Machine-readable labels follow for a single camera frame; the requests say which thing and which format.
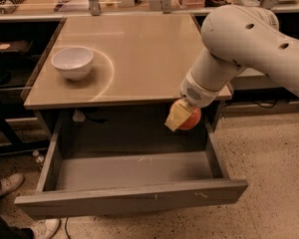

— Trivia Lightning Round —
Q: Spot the red apple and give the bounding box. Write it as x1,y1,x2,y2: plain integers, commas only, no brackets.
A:
178,106,201,130

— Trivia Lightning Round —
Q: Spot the grey cabinet with tan top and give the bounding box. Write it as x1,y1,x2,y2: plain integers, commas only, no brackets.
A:
20,13,234,141

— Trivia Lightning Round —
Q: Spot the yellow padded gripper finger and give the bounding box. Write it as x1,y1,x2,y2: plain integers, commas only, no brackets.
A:
164,99,192,131

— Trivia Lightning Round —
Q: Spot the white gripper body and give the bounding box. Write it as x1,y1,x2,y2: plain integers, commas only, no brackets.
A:
180,73,219,108

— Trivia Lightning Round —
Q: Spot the white ceramic bowl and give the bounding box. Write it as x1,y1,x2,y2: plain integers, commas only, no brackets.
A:
51,47,94,81

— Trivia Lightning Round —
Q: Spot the black floor cable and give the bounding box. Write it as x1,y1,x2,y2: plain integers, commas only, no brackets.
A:
64,216,73,239

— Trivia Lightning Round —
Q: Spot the white shoe lower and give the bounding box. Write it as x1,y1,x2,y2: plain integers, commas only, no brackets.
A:
31,219,60,239

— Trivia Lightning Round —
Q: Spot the grey open top drawer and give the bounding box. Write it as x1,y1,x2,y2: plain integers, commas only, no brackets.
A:
15,114,248,219

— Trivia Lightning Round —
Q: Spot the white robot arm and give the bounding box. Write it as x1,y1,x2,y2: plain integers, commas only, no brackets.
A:
165,5,299,130

